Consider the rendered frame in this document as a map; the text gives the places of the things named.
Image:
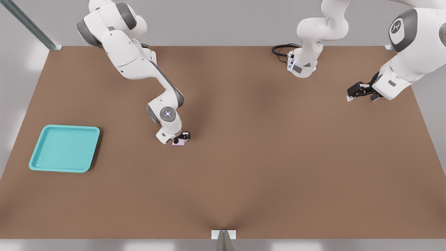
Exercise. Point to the pale blue-green tray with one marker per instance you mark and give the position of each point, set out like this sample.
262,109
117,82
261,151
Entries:
64,148

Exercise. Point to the silver frame post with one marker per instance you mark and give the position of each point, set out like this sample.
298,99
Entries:
389,47
29,26
223,238

